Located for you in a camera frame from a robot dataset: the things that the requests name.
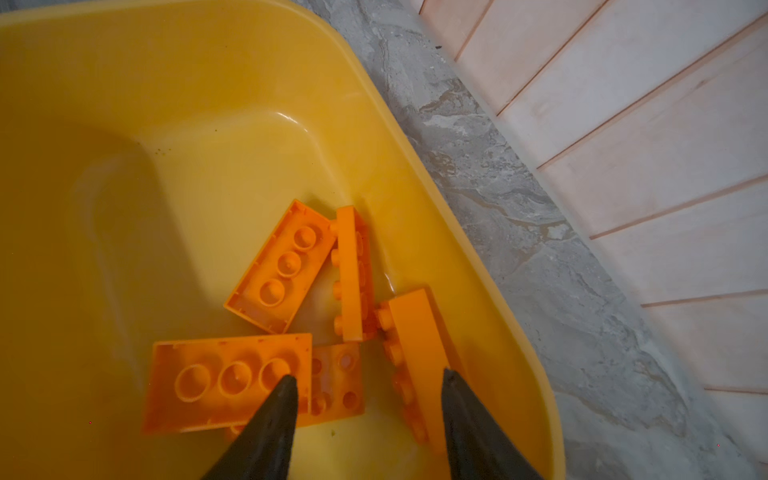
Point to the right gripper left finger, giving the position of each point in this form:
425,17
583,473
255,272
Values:
263,448

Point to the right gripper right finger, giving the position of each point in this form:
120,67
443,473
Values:
477,447

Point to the orange lego brick hollow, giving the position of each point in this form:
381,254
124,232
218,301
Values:
214,383

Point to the orange lego brick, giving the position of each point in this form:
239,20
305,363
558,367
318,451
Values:
277,281
416,344
354,289

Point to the orange lego plate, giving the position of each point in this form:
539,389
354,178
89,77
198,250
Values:
337,386

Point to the yellow plastic bin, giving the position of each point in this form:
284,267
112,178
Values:
148,148

